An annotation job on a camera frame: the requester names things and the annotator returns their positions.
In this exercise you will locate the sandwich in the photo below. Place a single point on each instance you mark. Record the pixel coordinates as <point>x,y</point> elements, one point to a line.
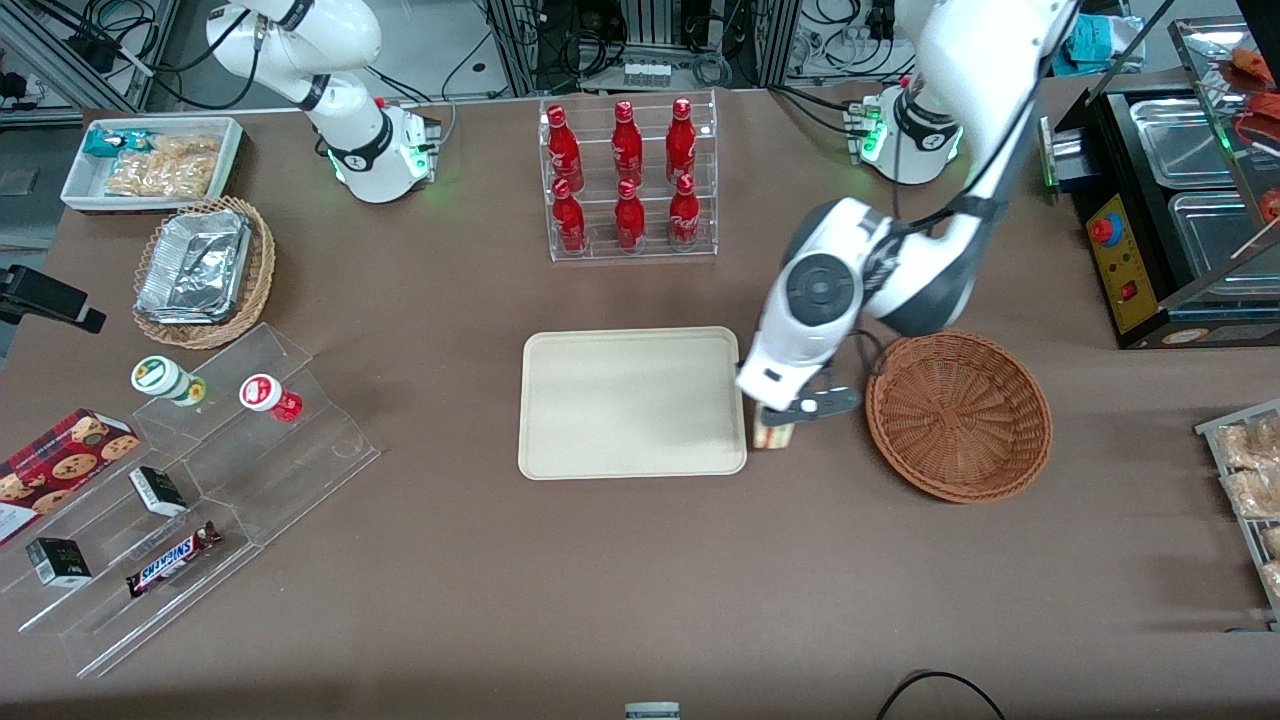
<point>772,437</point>

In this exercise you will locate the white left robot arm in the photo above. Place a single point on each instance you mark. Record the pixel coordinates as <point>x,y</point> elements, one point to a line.
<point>1000,60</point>

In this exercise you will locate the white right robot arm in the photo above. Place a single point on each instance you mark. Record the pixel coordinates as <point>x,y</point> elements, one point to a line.
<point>350,130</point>

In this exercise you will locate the brown wicker basket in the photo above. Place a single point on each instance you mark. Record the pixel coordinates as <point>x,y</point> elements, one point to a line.
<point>960,415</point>

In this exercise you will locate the beige plastic tray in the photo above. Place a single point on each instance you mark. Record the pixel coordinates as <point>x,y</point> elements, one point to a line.
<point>630,400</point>

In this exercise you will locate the light wicker basket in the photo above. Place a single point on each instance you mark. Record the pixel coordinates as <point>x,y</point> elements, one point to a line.
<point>262,270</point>

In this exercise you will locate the metal tray of pastries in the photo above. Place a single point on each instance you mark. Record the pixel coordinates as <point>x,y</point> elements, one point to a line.
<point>1250,470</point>

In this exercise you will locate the white plastic bin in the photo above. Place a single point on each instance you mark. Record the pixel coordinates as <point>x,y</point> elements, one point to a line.
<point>80,185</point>

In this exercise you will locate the green lid sunflower cup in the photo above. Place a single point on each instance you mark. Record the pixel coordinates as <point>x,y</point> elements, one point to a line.
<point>155,375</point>

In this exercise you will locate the aluminium foil container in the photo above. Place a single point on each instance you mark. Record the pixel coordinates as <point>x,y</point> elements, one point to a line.
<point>195,265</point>

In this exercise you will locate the teal snack packet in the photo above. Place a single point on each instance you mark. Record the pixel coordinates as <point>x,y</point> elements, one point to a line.
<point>104,143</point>

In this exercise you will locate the clear bag of crackers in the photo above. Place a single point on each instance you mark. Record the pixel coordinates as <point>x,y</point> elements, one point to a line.
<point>160,178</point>
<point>188,146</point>

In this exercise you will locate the red tartan cookie box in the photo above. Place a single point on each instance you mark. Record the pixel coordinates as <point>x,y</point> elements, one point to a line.
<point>60,465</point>

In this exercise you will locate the red cola bottle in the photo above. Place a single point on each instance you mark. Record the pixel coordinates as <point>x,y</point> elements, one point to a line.
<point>630,218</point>
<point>565,150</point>
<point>569,220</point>
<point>684,215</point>
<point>681,142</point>
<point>627,145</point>

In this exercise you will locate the small black box white label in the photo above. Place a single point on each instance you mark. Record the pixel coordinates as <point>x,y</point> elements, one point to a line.
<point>158,492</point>

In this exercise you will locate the red lid yogurt cup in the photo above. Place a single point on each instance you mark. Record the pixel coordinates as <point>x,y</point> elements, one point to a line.
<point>265,393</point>

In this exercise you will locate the clear acrylic bottle rack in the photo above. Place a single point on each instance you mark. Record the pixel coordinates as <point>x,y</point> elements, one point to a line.
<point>600,250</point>

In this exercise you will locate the black box with gold print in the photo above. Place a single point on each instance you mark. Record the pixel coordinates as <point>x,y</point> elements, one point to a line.
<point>60,562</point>

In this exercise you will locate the Snickers chocolate bar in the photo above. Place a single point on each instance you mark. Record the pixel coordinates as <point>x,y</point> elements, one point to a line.
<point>175,560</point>

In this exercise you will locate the clear acrylic stepped display stand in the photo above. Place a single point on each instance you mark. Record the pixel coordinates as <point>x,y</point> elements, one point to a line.
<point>290,470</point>

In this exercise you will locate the red emergency stop button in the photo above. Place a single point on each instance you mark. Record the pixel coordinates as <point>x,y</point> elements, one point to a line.
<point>1105,230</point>

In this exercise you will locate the black food warmer cabinet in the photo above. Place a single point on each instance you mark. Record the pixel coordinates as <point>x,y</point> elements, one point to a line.
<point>1130,280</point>

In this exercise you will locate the steel food pan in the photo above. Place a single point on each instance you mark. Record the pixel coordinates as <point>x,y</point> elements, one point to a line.
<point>1215,240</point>
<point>1185,140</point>

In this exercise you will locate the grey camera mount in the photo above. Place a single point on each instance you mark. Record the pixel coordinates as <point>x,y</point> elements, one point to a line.
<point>652,712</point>

